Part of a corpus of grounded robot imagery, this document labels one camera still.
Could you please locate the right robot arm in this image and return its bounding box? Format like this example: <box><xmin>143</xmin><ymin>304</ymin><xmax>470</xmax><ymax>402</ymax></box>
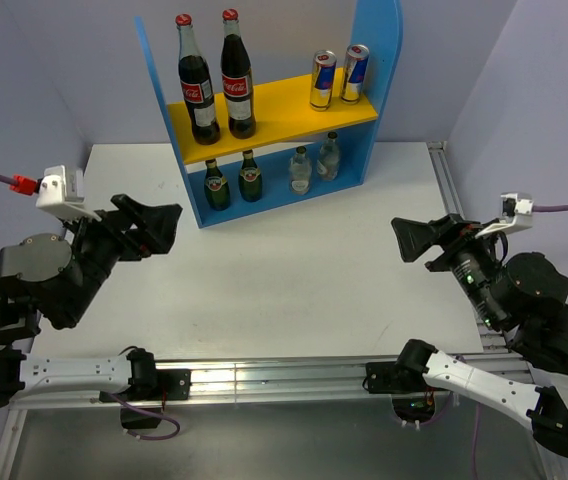
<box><xmin>390</xmin><ymin>214</ymin><xmax>568</xmax><ymax>458</ymax></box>

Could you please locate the left green glass bottle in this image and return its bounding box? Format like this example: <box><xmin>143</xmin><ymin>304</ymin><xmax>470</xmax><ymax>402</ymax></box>
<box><xmin>204</xmin><ymin>159</ymin><xmax>231</xmax><ymax>211</ymax></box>

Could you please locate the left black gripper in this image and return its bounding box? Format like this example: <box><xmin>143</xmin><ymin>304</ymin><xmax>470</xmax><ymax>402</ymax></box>
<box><xmin>61</xmin><ymin>192</ymin><xmax>184</xmax><ymax>323</ymax></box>

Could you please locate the green glass bottle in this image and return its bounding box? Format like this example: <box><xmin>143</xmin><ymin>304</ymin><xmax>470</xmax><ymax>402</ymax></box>
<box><xmin>238</xmin><ymin>150</ymin><xmax>263</xmax><ymax>202</ymax></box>
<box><xmin>204</xmin><ymin>159</ymin><xmax>231</xmax><ymax>211</ymax></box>

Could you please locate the aluminium right side rail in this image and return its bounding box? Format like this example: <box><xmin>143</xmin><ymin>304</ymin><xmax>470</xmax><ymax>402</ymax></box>
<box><xmin>427</xmin><ymin>142</ymin><xmax>508</xmax><ymax>355</ymax></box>

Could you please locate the clear water bottle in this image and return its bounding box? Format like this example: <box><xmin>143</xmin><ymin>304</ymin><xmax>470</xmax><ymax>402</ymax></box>
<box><xmin>317</xmin><ymin>132</ymin><xmax>341</xmax><ymax>181</ymax></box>
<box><xmin>289</xmin><ymin>146</ymin><xmax>312</xmax><ymax>195</ymax></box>

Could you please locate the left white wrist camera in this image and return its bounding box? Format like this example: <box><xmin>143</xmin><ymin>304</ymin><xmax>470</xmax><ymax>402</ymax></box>
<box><xmin>10</xmin><ymin>165</ymin><xmax>101</xmax><ymax>222</ymax></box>

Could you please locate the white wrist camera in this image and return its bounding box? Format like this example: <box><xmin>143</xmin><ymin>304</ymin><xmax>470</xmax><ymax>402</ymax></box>
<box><xmin>476</xmin><ymin>192</ymin><xmax>534</xmax><ymax>238</ymax></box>
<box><xmin>10</xmin><ymin>165</ymin><xmax>101</xmax><ymax>222</ymax></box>

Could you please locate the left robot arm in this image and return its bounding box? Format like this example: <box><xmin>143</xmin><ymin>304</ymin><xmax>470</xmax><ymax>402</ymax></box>
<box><xmin>0</xmin><ymin>194</ymin><xmax>182</xmax><ymax>409</ymax></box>

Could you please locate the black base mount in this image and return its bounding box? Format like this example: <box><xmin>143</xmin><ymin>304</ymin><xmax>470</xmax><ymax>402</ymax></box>
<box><xmin>98</xmin><ymin>369</ymin><xmax>192</xmax><ymax>441</ymax></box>
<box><xmin>362</xmin><ymin>362</ymin><xmax>436</xmax><ymax>422</ymax></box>

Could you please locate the tall cola bottle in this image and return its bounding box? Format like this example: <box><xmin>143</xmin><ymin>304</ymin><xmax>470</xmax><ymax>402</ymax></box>
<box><xmin>221</xmin><ymin>8</ymin><xmax>256</xmax><ymax>139</ymax></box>

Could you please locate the aluminium front rail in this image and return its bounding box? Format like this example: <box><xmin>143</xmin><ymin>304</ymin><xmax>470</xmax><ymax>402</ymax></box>
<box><xmin>8</xmin><ymin>349</ymin><xmax>538</xmax><ymax>409</ymax></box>

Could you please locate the aluminium rail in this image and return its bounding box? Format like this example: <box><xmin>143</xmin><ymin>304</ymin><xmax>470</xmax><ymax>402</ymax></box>
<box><xmin>8</xmin><ymin>349</ymin><xmax>538</xmax><ymax>409</ymax></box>
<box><xmin>427</xmin><ymin>142</ymin><xmax>508</xmax><ymax>355</ymax></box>

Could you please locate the silver energy can front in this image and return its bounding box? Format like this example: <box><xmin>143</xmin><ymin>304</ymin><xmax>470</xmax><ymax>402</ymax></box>
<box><xmin>309</xmin><ymin>50</ymin><xmax>337</xmax><ymax>111</ymax></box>

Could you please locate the right green glass bottle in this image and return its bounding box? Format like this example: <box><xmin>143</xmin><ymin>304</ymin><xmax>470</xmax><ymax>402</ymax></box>
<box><xmin>238</xmin><ymin>150</ymin><xmax>263</xmax><ymax>202</ymax></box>

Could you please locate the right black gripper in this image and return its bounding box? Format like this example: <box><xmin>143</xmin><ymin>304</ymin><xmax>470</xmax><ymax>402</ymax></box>
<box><xmin>387</xmin><ymin>208</ymin><xmax>502</xmax><ymax>326</ymax></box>

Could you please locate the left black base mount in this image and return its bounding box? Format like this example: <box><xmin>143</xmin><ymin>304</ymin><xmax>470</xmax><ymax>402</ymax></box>
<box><xmin>98</xmin><ymin>369</ymin><xmax>192</xmax><ymax>441</ymax></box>

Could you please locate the blue and yellow wooden shelf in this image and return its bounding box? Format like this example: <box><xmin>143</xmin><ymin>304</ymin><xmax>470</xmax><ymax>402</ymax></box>
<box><xmin>135</xmin><ymin>1</ymin><xmax>403</xmax><ymax>228</ymax></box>

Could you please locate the silver energy can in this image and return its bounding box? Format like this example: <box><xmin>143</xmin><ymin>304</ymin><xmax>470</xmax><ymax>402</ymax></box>
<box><xmin>340</xmin><ymin>44</ymin><xmax>370</xmax><ymax>104</ymax></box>
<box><xmin>309</xmin><ymin>50</ymin><xmax>337</xmax><ymax>111</ymax></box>

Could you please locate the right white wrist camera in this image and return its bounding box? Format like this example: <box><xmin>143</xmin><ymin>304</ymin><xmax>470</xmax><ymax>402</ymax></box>
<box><xmin>476</xmin><ymin>192</ymin><xmax>534</xmax><ymax>238</ymax></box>

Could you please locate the clear water bottle front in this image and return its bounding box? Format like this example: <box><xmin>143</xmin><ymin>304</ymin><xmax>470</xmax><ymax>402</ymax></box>
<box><xmin>289</xmin><ymin>146</ymin><xmax>312</xmax><ymax>195</ymax></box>

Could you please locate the cola bottle front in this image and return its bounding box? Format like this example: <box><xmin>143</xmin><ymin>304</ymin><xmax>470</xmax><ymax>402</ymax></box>
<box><xmin>175</xmin><ymin>13</ymin><xmax>221</xmax><ymax>145</ymax></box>

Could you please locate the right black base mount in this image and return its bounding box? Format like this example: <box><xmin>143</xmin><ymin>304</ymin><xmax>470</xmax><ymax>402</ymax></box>
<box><xmin>362</xmin><ymin>362</ymin><xmax>436</xmax><ymax>422</ymax></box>

